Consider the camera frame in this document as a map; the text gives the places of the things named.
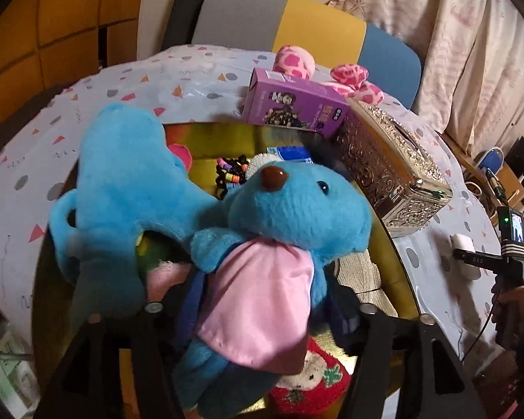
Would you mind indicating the blue mouse plush pink dress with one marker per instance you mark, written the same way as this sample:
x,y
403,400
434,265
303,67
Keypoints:
x,y
288,209

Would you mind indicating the ornate metal tissue box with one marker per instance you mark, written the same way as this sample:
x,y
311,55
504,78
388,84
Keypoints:
x,y
388,170

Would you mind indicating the pink spotted plush toy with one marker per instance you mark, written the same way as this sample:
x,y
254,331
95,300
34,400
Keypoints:
x,y
297,63

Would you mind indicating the blue dolphin plush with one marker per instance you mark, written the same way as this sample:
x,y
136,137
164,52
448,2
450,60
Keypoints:
x,y
122,183

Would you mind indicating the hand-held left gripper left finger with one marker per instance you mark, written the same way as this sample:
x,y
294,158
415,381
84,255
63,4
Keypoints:
x,y
185,318

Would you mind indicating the gold mirror tray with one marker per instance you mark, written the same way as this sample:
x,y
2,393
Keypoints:
x,y
227,139

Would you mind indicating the purple printed box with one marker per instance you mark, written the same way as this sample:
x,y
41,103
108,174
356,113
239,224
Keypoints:
x,y
297,104

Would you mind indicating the red christmas sock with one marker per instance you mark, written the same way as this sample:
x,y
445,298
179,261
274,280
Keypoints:
x,y
314,379

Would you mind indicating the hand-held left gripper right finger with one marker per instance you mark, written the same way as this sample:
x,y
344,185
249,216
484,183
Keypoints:
x,y
343,318

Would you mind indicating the yellow wooden cabinet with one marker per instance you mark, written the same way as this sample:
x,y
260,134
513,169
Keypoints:
x,y
48,30

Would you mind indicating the cream knitted cloth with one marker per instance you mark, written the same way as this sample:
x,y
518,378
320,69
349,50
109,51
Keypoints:
x,y
367,279

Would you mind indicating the patterned plastic tablecloth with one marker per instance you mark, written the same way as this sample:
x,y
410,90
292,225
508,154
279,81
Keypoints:
x,y
126,78

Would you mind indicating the black monitor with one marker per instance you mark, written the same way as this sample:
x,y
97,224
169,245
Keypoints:
x,y
522,157

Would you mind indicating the blue folding chair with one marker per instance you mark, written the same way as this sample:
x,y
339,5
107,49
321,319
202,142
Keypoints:
x,y
489,161

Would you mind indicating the blue tissue packet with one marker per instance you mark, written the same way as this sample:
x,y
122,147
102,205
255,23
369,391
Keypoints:
x,y
290,154

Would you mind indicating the patterned beige curtain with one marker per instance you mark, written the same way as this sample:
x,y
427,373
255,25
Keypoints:
x,y
441,30

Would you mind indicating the white towel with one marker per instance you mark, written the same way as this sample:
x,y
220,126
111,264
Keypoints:
x,y
465,242

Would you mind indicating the green white package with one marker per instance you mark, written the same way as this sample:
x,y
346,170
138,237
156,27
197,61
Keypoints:
x,y
13,371

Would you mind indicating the grey yellow blue chair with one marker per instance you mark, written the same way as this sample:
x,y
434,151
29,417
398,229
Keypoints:
x,y
288,17

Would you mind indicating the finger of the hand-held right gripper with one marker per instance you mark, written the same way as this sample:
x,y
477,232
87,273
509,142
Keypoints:
x,y
476,258

